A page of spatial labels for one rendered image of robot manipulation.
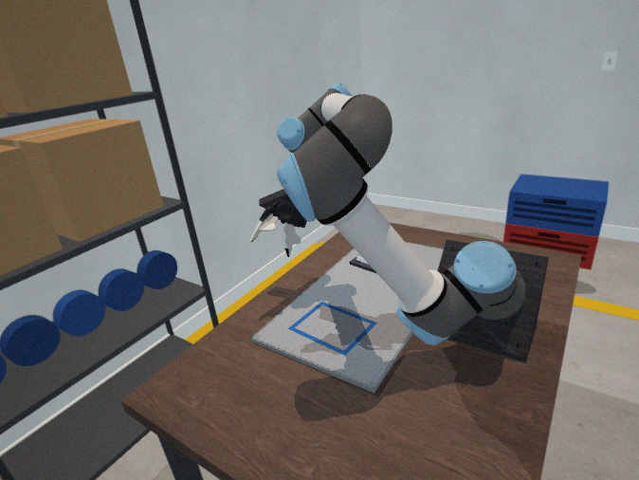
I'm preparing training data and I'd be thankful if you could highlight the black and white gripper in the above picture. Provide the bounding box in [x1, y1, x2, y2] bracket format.
[250, 196, 307, 257]

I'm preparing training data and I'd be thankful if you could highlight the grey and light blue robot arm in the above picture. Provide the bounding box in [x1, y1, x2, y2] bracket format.
[259, 83, 526, 345]

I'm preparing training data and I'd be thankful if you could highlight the blue tape outline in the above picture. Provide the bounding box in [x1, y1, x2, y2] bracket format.
[288, 302, 377, 355]

